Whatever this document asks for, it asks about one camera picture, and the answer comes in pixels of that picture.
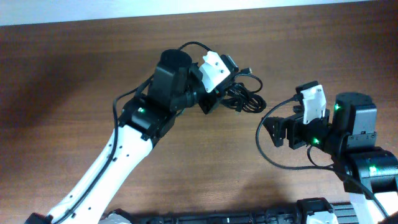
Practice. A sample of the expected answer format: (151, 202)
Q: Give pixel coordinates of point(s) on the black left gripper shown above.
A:
(210, 101)

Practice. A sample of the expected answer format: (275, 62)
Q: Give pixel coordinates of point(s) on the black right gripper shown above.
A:
(295, 123)

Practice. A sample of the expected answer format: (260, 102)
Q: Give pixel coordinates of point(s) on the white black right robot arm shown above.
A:
(367, 171)

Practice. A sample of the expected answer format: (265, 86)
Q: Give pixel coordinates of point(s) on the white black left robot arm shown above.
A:
(177, 83)

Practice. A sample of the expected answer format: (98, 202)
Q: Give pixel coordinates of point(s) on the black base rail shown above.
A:
(309, 210)

